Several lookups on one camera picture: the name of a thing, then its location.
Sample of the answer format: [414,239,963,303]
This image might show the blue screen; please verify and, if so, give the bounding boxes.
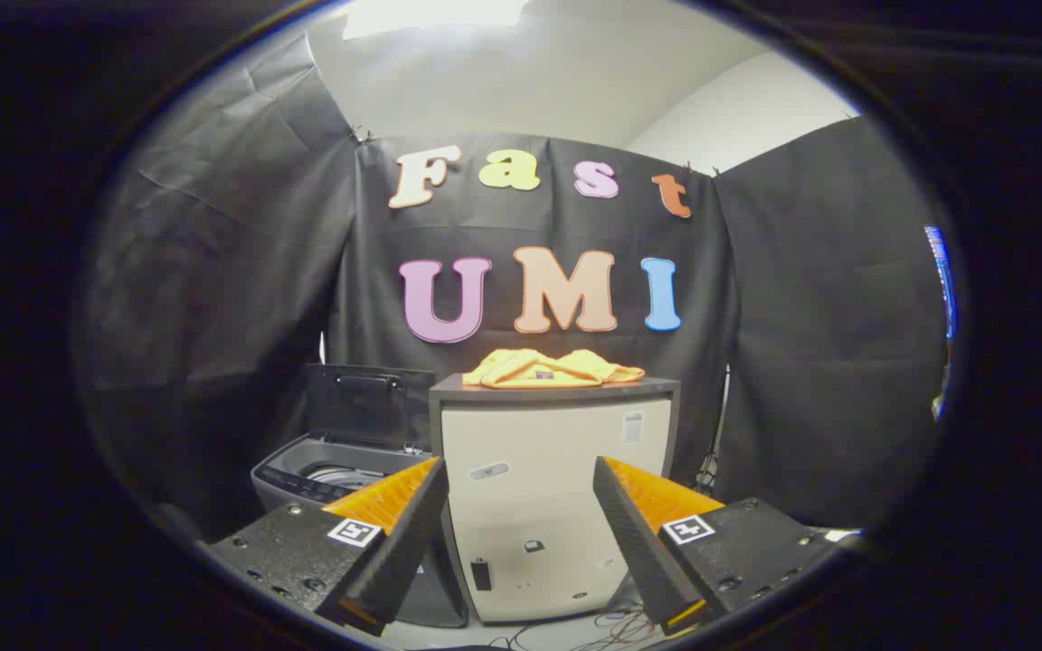
[924,224,958,340]

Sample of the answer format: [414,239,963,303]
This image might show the grey washing machine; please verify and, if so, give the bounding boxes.
[251,434,469,629]

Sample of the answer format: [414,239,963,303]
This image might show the white cabinet with grey top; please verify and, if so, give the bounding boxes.
[429,373,681,625]

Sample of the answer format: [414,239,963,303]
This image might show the black backdrop cloth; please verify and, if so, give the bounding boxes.
[78,32,952,543]

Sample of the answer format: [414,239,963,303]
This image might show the floor cables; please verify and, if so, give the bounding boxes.
[485,609,667,651]

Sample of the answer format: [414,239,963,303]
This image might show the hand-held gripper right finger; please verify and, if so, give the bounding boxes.
[593,457,858,637]

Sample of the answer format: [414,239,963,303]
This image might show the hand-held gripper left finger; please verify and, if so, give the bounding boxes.
[198,457,450,637]

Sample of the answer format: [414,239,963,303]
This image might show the yellow clothes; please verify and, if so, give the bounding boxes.
[462,348,647,391]

